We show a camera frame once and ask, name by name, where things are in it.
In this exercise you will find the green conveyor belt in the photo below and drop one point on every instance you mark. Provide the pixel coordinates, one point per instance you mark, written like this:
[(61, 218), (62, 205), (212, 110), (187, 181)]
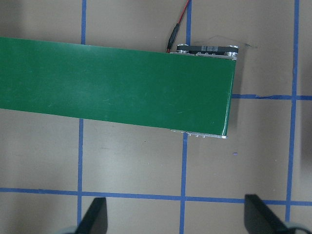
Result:
[(188, 93)]

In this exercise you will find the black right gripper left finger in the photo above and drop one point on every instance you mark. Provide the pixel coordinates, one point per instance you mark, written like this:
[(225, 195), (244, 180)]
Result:
[(95, 220)]

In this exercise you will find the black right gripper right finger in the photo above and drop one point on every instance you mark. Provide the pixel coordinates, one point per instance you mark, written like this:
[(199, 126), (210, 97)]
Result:
[(259, 218)]

